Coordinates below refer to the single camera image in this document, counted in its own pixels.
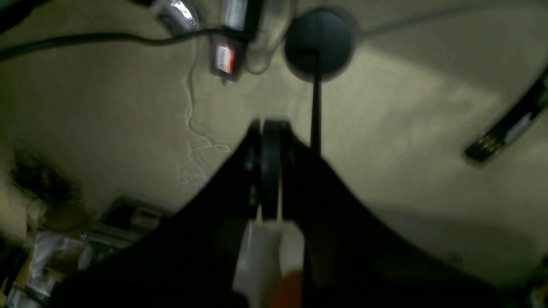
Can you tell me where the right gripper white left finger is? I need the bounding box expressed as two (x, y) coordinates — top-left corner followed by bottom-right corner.
(49, 120), (281, 308)

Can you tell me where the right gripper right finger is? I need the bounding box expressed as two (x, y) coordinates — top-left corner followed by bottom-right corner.
(280, 123), (507, 308)

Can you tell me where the white thread on floor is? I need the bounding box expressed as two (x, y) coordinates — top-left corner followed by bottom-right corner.
(176, 39), (232, 193)

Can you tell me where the clutter pile on floor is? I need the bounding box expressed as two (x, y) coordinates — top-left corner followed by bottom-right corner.
(1, 197), (167, 308)

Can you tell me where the red white labelled adapter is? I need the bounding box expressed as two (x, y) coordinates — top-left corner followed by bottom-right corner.
(211, 35), (245, 86)

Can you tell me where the round black stand base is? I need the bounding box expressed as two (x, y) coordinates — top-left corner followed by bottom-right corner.
(283, 8), (355, 154)

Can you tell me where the black bar on floor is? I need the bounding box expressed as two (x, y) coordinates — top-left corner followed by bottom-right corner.
(463, 68), (548, 166)

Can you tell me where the black cable on floor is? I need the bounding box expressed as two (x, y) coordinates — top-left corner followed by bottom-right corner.
(0, 28), (249, 62)

